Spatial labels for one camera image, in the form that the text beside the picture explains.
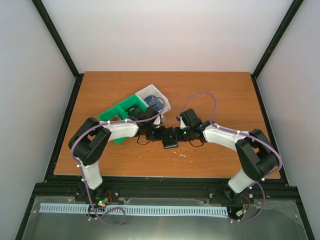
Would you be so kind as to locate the green double plastic bin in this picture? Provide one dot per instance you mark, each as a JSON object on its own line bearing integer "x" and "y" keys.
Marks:
{"x": 120, "y": 108}

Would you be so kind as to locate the red white card stack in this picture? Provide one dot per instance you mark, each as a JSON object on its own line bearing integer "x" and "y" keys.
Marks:
{"x": 115, "y": 118}

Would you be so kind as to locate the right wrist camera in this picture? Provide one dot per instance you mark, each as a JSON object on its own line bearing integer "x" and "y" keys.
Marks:
{"x": 182, "y": 123}

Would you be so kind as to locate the metal base plate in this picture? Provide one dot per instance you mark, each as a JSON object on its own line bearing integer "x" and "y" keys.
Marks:
{"x": 260, "y": 220}

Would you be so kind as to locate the black card stack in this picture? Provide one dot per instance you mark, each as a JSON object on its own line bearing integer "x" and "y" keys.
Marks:
{"x": 133, "y": 110}

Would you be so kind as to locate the light blue cable duct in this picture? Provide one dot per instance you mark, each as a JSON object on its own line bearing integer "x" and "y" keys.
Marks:
{"x": 136, "y": 210}

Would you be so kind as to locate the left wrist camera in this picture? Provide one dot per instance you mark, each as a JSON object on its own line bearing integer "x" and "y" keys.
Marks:
{"x": 159, "y": 120}

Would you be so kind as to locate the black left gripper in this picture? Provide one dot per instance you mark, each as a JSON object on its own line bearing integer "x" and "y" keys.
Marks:
{"x": 160, "y": 136}

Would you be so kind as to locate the black frame rail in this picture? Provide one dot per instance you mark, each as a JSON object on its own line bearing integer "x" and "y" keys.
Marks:
{"x": 50, "y": 26}

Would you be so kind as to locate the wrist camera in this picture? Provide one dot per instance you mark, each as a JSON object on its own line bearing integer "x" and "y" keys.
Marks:
{"x": 159, "y": 120}
{"x": 182, "y": 123}

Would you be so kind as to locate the white plastic bin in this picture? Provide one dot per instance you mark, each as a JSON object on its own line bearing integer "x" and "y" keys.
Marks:
{"x": 151, "y": 89}

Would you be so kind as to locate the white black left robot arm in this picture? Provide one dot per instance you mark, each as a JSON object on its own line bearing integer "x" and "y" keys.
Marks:
{"x": 89, "y": 142}

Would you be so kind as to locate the black leather card holder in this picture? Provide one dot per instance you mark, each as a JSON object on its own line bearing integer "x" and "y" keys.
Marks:
{"x": 169, "y": 138}

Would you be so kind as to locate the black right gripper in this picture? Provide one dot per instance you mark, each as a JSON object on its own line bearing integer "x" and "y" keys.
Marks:
{"x": 179, "y": 138}

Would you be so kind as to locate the blue card stack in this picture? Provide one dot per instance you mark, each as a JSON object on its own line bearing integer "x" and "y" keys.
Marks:
{"x": 154, "y": 102}

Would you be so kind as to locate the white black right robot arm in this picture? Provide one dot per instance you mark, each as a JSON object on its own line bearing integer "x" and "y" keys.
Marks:
{"x": 256, "y": 156}

